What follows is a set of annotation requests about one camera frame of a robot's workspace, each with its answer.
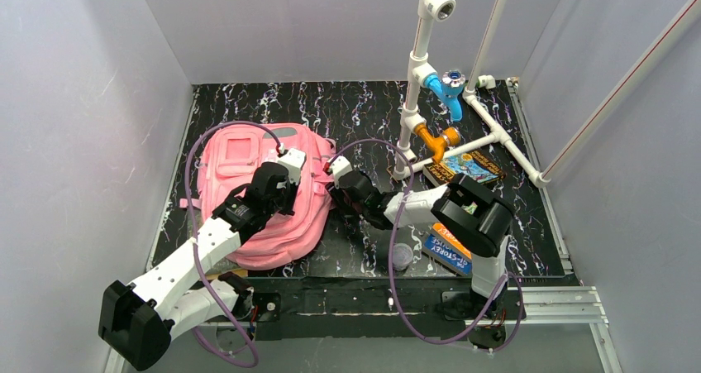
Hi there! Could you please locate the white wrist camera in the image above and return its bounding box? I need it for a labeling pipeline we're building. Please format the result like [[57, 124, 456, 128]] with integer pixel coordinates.
[[323, 155, 353, 187], [275, 148, 307, 186]]

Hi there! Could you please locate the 169-storey treehouse book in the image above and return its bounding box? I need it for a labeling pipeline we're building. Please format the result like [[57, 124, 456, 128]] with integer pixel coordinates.
[[422, 150, 506, 186]]

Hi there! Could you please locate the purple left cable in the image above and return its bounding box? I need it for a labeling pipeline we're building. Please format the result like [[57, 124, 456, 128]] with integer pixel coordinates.
[[184, 120, 286, 370]]

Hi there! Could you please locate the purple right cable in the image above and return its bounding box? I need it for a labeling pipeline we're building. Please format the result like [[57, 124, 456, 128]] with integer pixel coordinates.
[[326, 137, 526, 347]]

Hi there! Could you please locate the green gold book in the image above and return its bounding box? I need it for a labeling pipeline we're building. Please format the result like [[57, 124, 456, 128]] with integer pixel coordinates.
[[217, 268, 248, 280]]

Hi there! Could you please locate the white PVC pipe frame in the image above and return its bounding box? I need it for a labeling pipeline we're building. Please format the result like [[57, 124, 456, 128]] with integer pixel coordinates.
[[390, 0, 549, 189]]

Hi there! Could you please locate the orange 39-storey treehouse book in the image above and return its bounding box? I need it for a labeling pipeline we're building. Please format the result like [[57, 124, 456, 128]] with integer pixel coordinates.
[[431, 222, 472, 261]]

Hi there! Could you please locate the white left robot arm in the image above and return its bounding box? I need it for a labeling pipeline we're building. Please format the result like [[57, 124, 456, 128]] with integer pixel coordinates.
[[98, 157, 304, 371]]

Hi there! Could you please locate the pink student backpack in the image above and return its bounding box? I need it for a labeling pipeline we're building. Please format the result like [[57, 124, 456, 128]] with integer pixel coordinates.
[[193, 123, 336, 270]]

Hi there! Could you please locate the blue 91-storey treehouse book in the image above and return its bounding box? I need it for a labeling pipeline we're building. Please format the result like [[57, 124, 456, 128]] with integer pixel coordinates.
[[422, 235, 472, 277]]

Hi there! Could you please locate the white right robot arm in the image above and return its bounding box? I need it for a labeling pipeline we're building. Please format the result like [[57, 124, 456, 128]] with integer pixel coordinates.
[[327, 170, 514, 299]]

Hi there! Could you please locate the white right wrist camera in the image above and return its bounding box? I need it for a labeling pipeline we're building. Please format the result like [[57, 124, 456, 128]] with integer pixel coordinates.
[[323, 155, 353, 187]]

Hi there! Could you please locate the blue pipe valve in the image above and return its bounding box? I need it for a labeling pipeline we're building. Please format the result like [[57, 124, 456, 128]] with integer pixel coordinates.
[[423, 69, 466, 122]]

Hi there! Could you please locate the aluminium frame rail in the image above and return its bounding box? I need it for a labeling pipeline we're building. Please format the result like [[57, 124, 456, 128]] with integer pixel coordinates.
[[101, 287, 622, 373]]

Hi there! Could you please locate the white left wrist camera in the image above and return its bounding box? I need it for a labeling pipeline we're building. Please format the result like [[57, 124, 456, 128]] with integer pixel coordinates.
[[275, 148, 307, 186]]

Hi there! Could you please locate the purple cable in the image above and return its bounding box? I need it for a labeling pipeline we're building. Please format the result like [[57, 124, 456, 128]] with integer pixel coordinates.
[[326, 137, 526, 347], [184, 120, 286, 370]]

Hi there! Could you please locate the white wall conduit pipe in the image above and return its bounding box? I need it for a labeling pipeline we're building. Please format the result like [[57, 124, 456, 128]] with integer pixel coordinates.
[[538, 0, 700, 184]]

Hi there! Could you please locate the orange pipe fitting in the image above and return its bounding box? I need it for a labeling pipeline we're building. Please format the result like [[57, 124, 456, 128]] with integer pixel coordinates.
[[413, 122, 461, 163]]

